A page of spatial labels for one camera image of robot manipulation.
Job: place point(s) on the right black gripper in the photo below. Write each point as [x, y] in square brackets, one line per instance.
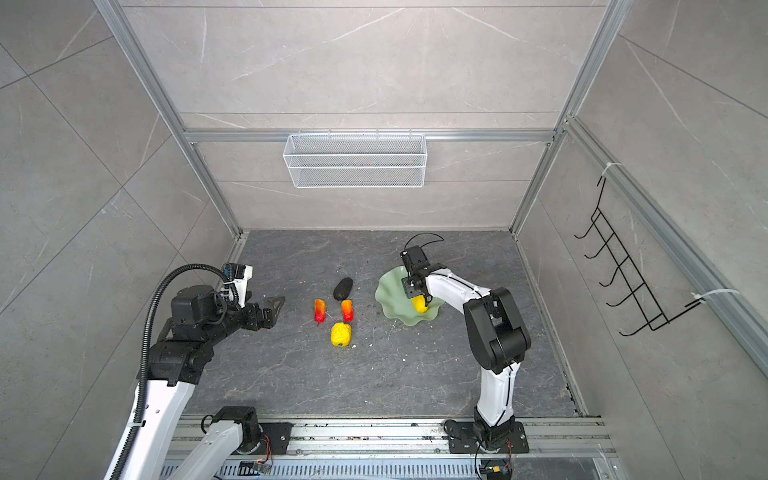
[410, 291]

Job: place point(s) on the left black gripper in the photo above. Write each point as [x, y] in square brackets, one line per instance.
[253, 322]

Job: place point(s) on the yellow fake mango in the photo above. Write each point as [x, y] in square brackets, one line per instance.
[420, 304]

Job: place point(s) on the dark fake avocado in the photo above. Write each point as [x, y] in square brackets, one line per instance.
[343, 289]

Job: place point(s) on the red-yellow fake fruit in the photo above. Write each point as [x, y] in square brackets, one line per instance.
[320, 309]
[347, 310]

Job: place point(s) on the yellow fake bell pepper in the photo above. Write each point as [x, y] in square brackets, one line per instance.
[340, 335]

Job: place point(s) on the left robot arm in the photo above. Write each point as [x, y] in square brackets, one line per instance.
[200, 319]

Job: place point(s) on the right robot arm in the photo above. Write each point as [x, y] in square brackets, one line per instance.
[497, 335]

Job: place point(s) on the light green wavy fruit bowl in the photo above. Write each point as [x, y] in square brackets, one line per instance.
[391, 296]

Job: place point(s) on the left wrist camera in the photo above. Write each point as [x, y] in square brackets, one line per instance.
[234, 287]

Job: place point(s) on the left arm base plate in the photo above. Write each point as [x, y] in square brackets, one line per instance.
[275, 435]

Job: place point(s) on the aluminium mounting rail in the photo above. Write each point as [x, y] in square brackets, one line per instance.
[368, 438]

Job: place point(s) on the white wire mesh basket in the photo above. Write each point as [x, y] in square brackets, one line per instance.
[361, 160]

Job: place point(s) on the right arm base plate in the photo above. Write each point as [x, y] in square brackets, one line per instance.
[475, 437]

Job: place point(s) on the black wire hook rack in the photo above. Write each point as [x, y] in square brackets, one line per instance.
[627, 273]

